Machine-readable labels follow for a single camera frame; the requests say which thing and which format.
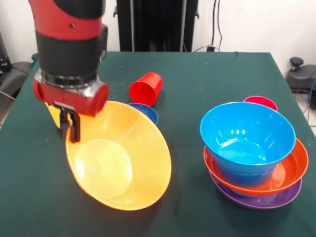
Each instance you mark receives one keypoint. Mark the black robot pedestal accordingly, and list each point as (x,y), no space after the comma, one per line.
(153,24)

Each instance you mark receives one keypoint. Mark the black base with knob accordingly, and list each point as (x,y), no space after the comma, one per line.
(300,74)

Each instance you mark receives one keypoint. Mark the straight-walled teal blue bowl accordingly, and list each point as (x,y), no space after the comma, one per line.
(247,179)

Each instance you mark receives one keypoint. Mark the large blue bowl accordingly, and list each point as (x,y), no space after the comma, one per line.
(247,130)

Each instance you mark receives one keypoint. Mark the pink-red cup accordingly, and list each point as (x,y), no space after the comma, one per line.
(261,101)

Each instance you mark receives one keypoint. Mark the black table clamp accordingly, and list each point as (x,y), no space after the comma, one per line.
(34,56)

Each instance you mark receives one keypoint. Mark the black chair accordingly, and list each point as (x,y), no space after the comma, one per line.
(13,76)

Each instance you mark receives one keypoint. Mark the shallow red-orange bowl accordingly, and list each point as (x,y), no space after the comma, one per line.
(296,165)

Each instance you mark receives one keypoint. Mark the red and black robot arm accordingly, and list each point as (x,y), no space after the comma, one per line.
(69,49)

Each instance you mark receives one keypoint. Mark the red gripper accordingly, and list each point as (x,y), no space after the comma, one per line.
(74,101)

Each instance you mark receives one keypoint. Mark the small dark blue bowl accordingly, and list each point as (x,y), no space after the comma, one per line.
(150,112)

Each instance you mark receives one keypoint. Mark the shallow purple bowl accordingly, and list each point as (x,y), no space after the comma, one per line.
(259,203)

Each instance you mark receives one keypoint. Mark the red cup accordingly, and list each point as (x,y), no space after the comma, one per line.
(144,93)

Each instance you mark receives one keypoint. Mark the large orange bowl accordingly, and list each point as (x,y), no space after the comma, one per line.
(138,153)

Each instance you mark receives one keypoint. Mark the yellow cup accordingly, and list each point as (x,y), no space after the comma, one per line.
(54,114)

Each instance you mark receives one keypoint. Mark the dark green tablecloth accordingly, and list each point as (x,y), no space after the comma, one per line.
(61,217)

